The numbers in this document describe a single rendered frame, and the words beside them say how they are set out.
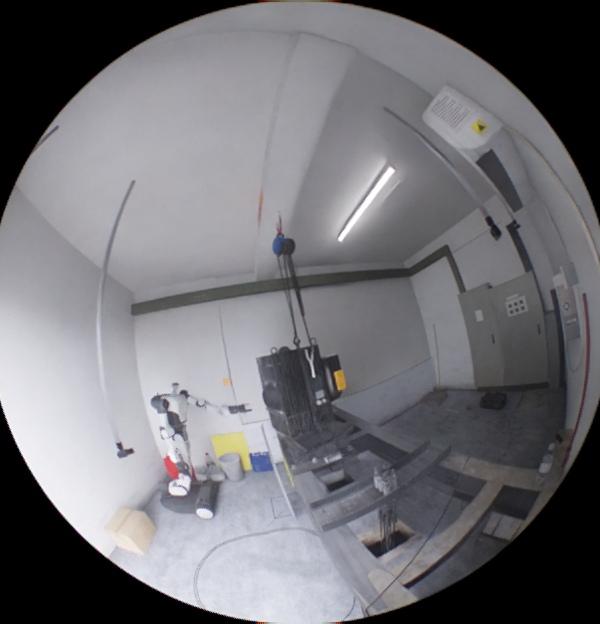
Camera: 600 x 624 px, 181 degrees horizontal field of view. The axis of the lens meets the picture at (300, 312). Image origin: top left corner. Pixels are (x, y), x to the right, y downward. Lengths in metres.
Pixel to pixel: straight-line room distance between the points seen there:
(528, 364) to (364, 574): 3.07
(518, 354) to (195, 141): 4.10
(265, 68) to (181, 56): 0.45
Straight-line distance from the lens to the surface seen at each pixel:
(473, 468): 1.35
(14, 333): 1.96
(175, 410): 1.95
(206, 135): 1.41
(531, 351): 3.34
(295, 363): 1.52
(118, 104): 1.47
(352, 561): 1.02
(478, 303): 3.39
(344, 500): 1.27
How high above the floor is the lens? 1.59
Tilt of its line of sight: 11 degrees up
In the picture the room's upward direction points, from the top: 13 degrees counter-clockwise
